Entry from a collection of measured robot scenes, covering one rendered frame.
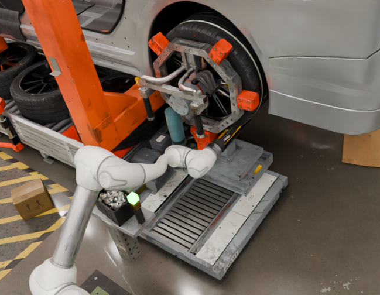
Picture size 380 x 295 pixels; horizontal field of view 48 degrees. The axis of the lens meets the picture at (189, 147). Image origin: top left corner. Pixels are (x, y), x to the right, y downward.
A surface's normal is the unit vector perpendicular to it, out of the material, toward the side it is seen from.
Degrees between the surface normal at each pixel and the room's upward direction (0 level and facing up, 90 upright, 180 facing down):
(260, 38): 90
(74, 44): 90
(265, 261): 0
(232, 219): 0
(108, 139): 90
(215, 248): 0
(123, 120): 90
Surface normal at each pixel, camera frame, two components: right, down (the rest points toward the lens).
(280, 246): -0.16, -0.74
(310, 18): -0.58, 0.61
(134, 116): 0.80, 0.29
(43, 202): 0.43, 0.54
